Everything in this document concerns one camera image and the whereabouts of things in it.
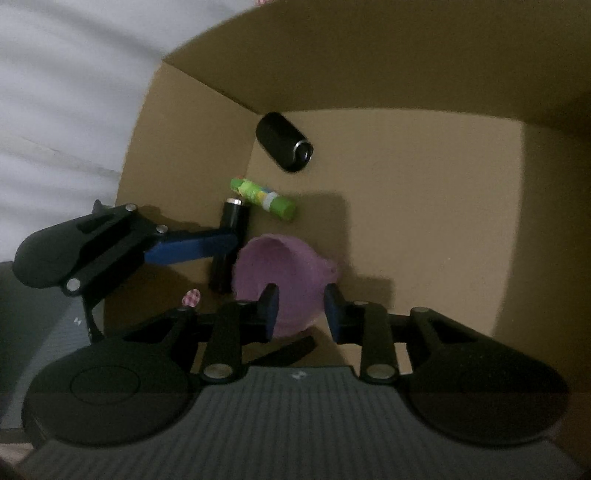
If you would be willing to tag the green glue stick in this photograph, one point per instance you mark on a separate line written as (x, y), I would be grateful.
(263, 197)

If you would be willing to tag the white curtain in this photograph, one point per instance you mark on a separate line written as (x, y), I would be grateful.
(55, 115)

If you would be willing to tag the brown cardboard box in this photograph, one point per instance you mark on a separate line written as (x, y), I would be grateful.
(415, 207)

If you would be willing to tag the black cylinder tube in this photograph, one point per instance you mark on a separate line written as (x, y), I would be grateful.
(231, 217)

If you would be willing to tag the purple plastic lid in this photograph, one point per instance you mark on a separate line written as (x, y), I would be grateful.
(286, 263)

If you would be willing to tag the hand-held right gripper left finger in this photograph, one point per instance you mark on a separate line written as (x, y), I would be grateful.
(270, 314)

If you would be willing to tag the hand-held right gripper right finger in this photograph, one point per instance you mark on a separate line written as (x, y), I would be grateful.
(334, 318)

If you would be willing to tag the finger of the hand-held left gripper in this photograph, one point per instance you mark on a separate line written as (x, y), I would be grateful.
(194, 247)

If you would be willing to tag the black key fob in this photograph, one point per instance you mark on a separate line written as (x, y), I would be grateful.
(277, 136)

